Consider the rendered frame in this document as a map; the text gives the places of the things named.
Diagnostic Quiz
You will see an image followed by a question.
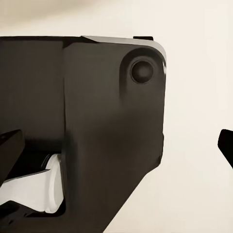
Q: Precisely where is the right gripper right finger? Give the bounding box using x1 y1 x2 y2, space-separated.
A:
217 129 233 168

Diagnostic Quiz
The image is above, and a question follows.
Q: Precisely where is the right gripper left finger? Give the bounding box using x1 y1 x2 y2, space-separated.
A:
0 129 25 187

